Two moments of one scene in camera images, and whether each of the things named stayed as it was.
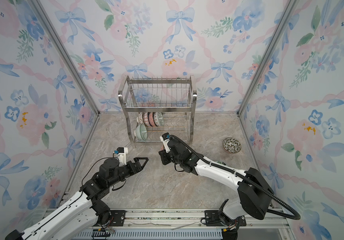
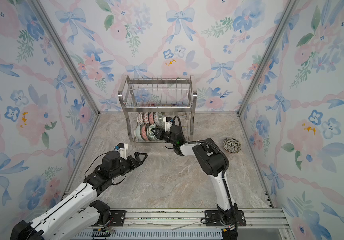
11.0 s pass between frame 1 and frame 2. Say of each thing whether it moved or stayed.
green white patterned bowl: stayed
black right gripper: moved
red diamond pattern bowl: stayed
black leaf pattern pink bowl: stayed
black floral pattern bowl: stayed
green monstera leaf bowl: moved
